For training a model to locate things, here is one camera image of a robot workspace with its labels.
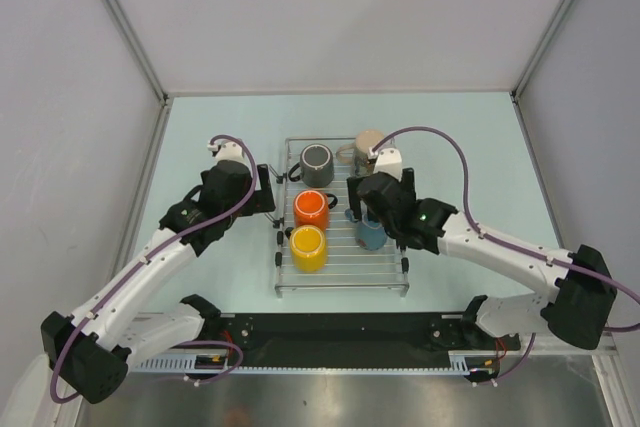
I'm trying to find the metal wire dish rack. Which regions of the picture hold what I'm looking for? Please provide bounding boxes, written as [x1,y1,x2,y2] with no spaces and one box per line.
[274,137,409,297]

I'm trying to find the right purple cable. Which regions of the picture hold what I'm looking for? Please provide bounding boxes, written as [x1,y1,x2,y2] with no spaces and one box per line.
[372,126,640,333]

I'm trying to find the dark grey mug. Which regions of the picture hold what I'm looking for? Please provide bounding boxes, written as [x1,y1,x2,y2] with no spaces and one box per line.
[287,143,334,188]

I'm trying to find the purple cable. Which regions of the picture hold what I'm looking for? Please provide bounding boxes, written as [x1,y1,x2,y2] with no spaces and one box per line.
[49,134,259,404]
[372,126,640,333]

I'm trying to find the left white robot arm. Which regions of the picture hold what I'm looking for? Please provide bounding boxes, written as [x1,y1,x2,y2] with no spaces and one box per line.
[41,160,275,404]

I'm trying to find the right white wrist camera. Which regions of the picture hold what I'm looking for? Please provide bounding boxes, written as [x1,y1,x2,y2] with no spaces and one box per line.
[368,147,403,181]

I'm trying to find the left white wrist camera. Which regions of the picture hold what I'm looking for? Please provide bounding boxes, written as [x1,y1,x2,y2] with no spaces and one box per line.
[207,140,246,164]

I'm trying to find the light blue mug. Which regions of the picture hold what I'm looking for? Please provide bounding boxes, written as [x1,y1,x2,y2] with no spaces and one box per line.
[345,209,387,251]

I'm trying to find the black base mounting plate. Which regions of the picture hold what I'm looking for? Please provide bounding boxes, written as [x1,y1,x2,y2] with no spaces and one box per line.
[198,312,521,360]

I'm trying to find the beige printed mug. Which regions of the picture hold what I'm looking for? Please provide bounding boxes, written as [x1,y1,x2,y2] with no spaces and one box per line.
[336,129,385,177]

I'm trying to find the white slotted cable duct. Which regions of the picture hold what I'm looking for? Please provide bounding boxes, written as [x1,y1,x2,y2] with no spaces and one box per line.
[132,349,497,378]

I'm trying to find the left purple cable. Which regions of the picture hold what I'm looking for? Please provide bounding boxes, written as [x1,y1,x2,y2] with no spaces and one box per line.
[49,134,259,404]

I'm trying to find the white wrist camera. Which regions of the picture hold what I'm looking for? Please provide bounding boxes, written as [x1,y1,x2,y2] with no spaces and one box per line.
[368,147,403,181]
[207,140,246,164]

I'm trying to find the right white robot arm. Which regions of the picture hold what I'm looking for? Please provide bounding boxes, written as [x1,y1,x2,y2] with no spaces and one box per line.
[347,168,617,350]

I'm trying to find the orange mug black handle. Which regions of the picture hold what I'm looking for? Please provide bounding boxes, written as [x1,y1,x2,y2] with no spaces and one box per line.
[293,189,338,231]

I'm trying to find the yellow mug black handle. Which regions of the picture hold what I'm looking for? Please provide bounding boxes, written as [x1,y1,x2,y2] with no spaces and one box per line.
[285,225,328,273]

